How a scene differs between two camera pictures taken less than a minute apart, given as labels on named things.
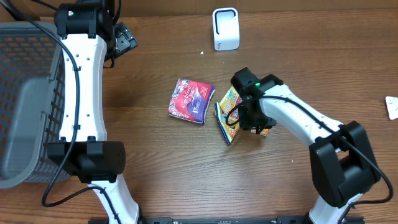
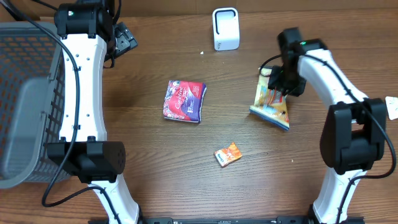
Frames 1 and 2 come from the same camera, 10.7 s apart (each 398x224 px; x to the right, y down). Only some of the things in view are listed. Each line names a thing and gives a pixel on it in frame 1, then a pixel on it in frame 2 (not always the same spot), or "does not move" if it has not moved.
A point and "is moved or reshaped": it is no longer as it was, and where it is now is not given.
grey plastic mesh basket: x=32 y=88 does not move
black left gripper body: x=124 y=42 does not move
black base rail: x=232 y=219 does not move
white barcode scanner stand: x=226 y=32 does not move
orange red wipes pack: x=264 y=132 → x=226 y=155
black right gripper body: x=252 y=118 → x=286 y=79
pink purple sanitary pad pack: x=191 y=101 is moved or reshaped
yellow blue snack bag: x=227 y=114 is moved or reshaped
